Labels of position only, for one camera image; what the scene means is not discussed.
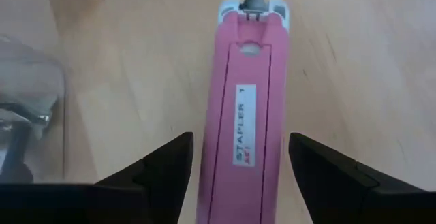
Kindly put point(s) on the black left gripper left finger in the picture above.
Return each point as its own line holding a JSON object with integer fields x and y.
{"x": 163, "y": 183}

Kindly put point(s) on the pink and white stapler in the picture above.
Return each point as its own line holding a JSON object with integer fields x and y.
{"x": 245, "y": 64}

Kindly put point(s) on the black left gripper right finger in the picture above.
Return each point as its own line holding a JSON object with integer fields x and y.
{"x": 334, "y": 190}

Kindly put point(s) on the clear plastic remover bin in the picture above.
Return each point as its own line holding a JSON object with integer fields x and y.
{"x": 34, "y": 81}

